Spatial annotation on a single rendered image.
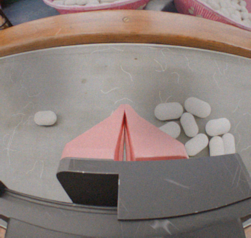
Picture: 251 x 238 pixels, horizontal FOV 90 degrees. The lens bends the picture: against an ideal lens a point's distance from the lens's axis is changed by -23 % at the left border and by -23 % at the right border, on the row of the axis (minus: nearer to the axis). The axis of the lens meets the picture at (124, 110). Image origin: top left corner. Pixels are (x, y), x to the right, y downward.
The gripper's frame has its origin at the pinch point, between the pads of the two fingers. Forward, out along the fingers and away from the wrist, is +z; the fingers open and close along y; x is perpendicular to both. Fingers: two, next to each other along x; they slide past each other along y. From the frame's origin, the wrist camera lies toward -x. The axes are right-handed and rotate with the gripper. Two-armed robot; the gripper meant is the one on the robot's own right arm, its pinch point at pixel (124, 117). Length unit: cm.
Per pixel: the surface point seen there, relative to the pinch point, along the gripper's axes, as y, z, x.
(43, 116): 10.0, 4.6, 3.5
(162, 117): -4.3, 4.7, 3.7
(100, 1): 5.1, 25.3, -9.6
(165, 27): -5.8, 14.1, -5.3
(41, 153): 11.0, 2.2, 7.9
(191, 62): -9.9, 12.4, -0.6
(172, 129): -5.3, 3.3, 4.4
